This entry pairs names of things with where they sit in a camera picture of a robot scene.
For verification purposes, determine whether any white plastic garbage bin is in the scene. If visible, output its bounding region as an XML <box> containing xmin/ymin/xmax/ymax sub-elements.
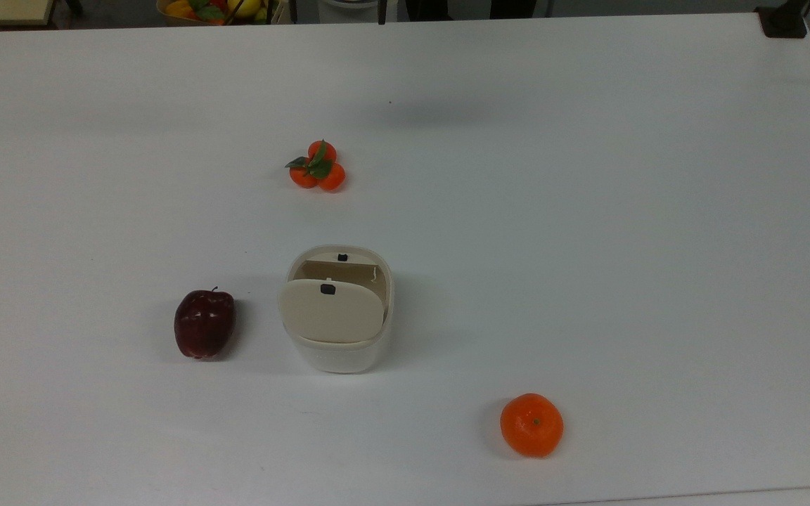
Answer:
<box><xmin>278</xmin><ymin>245</ymin><xmax>395</xmax><ymax>375</ymax></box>

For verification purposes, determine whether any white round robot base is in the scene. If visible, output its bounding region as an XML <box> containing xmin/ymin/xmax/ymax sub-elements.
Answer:
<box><xmin>317</xmin><ymin>0</ymin><xmax>399</xmax><ymax>25</ymax></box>

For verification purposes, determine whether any small mandarin cluster with leaves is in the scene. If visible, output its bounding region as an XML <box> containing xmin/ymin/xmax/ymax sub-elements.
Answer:
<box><xmin>285</xmin><ymin>139</ymin><xmax>347</xmax><ymax>192</ymax></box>

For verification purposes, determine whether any large orange mandarin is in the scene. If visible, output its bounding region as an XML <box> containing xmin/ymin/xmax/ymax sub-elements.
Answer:
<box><xmin>500</xmin><ymin>393</ymin><xmax>565</xmax><ymax>459</ymax></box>

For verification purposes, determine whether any dark red apple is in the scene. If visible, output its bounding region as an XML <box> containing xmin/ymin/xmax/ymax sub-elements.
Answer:
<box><xmin>174</xmin><ymin>286</ymin><xmax>236</xmax><ymax>361</ymax></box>

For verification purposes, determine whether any basket of mixed fruit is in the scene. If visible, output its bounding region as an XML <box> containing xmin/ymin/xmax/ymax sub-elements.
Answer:
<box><xmin>156</xmin><ymin>0</ymin><xmax>286</xmax><ymax>27</ymax></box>

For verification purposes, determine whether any black table clamp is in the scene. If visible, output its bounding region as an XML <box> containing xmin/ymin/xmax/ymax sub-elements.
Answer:
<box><xmin>755</xmin><ymin>0</ymin><xmax>810</xmax><ymax>39</ymax></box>

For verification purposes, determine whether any light wooden board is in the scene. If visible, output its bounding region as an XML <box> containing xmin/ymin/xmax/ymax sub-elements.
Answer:
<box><xmin>0</xmin><ymin>0</ymin><xmax>56</xmax><ymax>27</ymax></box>

